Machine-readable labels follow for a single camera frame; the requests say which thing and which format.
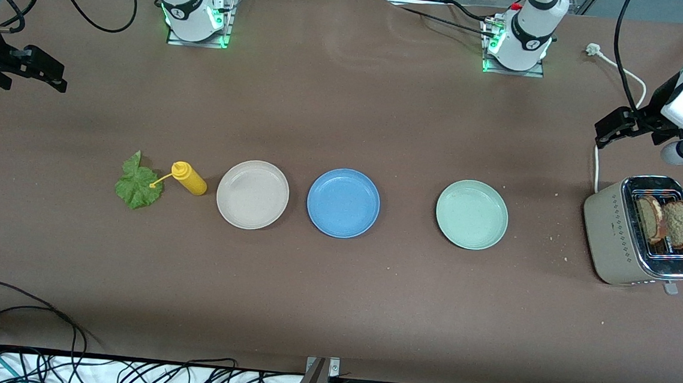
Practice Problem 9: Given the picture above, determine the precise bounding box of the white toaster power cable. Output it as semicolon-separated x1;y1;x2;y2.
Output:
576;43;651;196

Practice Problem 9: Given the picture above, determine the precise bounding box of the black cable on table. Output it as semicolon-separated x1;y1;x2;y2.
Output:
383;0;503;41

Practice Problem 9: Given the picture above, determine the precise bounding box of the blue round plate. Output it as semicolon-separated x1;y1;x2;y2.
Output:
305;166;383;241

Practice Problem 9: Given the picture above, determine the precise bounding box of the brown bread slice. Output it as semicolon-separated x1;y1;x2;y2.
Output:
633;195;669;245
659;199;683;250

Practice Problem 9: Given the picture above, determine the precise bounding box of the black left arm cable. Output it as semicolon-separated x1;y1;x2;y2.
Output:
609;0;653;112

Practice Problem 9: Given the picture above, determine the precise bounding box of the beige chrome toaster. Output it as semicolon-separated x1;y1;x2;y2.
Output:
577;170;683;297

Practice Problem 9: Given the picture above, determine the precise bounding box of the beige round plate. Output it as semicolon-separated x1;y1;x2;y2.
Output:
214;158;292;233

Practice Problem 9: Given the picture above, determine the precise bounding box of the green round plate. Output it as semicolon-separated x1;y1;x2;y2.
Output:
433;178;512;253

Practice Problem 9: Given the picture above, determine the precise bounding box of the yellow squeeze bottle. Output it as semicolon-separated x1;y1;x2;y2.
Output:
149;159;209;197

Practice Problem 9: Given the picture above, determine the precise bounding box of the green lettuce leaf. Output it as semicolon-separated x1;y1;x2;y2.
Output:
113;149;167;212

